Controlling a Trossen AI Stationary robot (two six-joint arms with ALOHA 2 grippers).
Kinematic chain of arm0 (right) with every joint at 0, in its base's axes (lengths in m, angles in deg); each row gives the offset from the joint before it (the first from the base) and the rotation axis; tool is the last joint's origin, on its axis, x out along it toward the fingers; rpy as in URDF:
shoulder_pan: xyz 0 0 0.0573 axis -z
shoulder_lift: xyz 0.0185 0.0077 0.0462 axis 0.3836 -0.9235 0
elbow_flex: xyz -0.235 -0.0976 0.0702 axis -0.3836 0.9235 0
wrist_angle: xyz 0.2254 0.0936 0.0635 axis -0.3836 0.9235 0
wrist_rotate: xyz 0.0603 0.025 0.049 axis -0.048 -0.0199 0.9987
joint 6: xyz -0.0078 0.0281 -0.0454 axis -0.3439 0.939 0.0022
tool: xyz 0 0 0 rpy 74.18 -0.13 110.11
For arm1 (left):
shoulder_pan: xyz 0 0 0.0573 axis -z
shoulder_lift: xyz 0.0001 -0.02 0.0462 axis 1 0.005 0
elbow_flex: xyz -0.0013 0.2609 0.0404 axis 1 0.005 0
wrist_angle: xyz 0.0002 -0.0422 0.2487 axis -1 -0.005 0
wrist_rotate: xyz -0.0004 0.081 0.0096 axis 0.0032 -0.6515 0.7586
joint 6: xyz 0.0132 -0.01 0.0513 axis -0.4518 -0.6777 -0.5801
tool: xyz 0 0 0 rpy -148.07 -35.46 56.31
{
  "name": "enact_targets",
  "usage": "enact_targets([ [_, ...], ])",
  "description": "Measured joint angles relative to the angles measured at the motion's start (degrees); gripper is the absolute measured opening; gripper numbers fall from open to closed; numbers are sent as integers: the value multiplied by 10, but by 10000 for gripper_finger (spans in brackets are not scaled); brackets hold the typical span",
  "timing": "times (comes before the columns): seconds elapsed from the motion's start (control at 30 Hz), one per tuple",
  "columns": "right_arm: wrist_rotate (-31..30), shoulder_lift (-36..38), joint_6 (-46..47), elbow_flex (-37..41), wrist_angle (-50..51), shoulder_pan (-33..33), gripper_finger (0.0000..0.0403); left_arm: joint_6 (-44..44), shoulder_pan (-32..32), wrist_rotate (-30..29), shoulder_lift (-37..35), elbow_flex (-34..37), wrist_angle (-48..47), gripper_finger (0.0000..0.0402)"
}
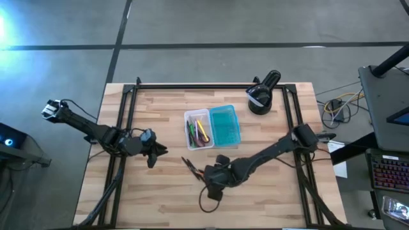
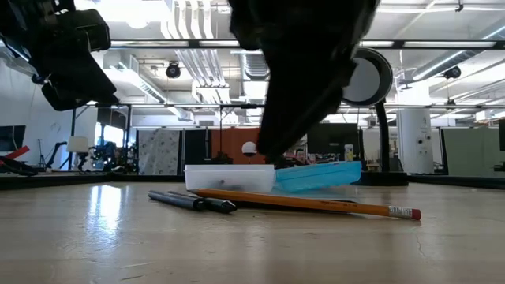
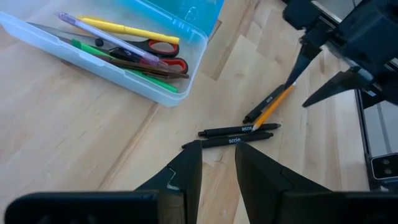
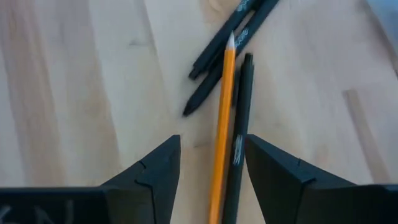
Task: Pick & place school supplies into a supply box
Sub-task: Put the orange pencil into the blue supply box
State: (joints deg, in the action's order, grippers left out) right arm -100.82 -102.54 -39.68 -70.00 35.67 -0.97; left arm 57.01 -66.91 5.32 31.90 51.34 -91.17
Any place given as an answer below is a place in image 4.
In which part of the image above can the black pen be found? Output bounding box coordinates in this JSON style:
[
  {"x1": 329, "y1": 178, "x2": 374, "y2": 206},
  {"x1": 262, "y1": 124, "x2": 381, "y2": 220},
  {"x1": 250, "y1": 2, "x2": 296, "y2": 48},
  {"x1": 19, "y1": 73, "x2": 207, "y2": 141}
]
[
  {"x1": 187, "y1": 0, "x2": 259, "y2": 81},
  {"x1": 182, "y1": 0, "x2": 281, "y2": 118},
  {"x1": 221, "y1": 52, "x2": 256, "y2": 224}
]

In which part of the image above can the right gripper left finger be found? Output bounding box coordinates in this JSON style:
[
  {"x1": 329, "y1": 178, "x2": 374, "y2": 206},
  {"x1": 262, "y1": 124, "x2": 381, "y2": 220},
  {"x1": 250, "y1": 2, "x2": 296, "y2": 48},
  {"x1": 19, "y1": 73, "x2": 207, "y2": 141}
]
[{"x1": 0, "y1": 134, "x2": 182, "y2": 224}]

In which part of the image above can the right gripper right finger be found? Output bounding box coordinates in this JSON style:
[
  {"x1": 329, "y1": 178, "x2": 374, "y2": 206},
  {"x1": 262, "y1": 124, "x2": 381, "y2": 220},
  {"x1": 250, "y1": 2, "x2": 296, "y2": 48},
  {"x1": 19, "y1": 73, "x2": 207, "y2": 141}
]
[{"x1": 244, "y1": 134, "x2": 398, "y2": 224}]

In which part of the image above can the yellow pencil with eraser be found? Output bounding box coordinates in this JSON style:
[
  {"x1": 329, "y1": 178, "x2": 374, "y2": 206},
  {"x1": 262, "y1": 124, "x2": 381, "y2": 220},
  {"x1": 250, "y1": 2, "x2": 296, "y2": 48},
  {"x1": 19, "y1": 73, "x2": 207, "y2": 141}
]
[{"x1": 207, "y1": 30, "x2": 238, "y2": 224}]

